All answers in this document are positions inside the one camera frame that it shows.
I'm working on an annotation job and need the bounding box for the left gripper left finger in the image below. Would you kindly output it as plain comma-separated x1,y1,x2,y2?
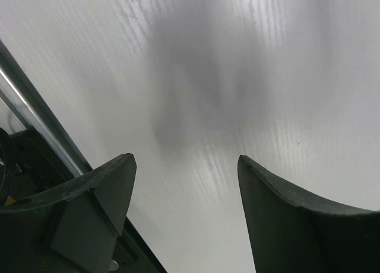
1,154,137,272

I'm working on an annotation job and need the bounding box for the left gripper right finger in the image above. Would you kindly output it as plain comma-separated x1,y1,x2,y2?
237,155,379,272

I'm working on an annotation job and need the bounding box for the aluminium frame rail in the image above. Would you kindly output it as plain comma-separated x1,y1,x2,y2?
1,46,164,272

